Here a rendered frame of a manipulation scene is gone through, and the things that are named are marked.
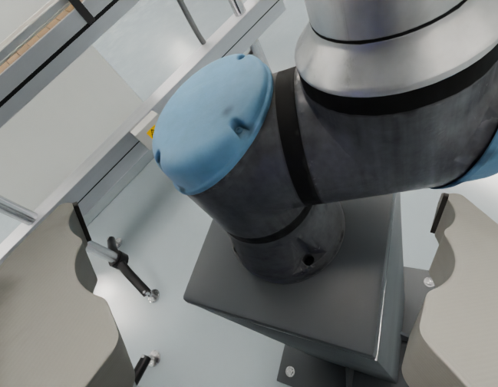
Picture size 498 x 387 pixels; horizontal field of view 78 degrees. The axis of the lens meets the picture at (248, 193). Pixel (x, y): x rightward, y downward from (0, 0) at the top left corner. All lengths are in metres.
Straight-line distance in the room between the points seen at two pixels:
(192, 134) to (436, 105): 0.15
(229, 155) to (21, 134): 1.65
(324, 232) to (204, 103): 0.19
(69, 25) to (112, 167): 0.49
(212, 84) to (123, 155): 1.07
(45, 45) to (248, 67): 0.93
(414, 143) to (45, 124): 1.74
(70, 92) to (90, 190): 0.64
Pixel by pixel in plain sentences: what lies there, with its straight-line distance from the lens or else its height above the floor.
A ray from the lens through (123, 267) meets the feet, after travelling 1.56.
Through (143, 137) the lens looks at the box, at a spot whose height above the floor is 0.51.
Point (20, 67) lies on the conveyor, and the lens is 1.13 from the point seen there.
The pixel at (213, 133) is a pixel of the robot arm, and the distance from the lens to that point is 0.22.
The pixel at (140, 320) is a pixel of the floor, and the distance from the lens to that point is 1.57.
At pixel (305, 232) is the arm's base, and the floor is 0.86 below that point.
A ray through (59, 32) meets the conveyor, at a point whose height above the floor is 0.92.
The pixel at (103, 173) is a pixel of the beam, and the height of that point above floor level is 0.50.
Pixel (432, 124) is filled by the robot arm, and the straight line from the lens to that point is 0.20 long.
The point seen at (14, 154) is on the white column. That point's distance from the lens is 1.86.
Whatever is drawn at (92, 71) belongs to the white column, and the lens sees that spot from 1.82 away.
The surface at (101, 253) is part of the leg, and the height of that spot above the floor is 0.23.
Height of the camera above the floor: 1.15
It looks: 50 degrees down
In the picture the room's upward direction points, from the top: 38 degrees counter-clockwise
